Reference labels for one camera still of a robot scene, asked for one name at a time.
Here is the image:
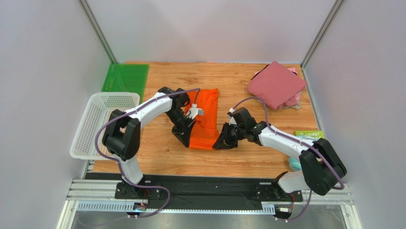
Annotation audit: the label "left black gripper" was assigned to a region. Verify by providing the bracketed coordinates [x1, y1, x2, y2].
[165, 109, 196, 148]

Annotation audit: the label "orange t shirt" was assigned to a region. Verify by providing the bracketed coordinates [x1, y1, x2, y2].
[188, 88, 220, 150]

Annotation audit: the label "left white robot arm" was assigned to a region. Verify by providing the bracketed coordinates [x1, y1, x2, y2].
[95, 87, 204, 188]

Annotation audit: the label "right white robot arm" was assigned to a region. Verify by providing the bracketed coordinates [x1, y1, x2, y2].
[213, 107, 347, 198]

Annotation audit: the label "folded maroon t shirt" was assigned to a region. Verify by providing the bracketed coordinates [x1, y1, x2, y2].
[247, 61, 308, 110]

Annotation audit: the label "teal headphones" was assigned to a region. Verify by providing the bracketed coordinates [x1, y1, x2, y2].
[288, 157, 302, 171]

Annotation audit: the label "green cutting mat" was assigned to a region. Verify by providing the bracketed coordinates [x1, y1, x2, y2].
[101, 63, 150, 102]

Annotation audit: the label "white plastic basket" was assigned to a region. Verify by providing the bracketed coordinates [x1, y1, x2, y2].
[70, 92, 140, 160]

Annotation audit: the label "green picture book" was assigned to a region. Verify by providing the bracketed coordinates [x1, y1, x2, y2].
[294, 130, 325, 141]

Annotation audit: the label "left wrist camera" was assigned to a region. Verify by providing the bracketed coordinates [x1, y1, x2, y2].
[185, 104, 204, 119]

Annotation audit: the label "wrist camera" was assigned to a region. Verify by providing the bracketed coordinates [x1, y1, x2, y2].
[227, 108, 243, 125]
[185, 104, 204, 119]

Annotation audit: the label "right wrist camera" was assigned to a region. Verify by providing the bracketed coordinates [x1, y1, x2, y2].
[227, 108, 243, 125]

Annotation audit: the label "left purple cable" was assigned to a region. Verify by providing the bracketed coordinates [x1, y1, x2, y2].
[95, 88, 202, 220]

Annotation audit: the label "purple cable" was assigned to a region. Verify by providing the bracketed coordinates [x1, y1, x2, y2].
[95, 88, 202, 220]
[231, 96, 345, 222]

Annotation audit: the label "aluminium frame rail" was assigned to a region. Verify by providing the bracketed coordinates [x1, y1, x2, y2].
[67, 179, 362, 229]

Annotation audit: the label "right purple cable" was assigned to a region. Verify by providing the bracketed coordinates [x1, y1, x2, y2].
[231, 96, 345, 222]

